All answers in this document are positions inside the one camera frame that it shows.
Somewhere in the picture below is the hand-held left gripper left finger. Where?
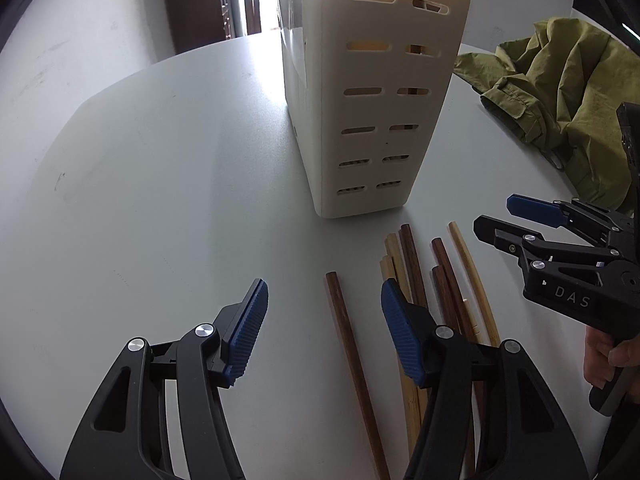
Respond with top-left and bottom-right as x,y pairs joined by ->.
60,277 -> 269,480

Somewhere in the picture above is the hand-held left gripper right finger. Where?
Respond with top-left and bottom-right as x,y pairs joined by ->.
380,278 -> 591,480

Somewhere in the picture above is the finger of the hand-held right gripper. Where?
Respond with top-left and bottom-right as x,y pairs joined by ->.
506,193 -> 629,244
473,214 -> 626,274

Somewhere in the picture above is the white slotted utensil holder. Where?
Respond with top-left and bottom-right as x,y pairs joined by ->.
276,0 -> 473,220

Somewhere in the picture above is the person's right hand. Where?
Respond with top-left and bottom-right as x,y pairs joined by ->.
583,327 -> 640,389

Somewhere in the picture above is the olive green jacket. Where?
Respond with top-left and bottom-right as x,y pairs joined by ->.
452,16 -> 640,213

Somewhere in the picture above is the brown wooden wardrobe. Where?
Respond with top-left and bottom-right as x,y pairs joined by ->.
160,0 -> 233,56

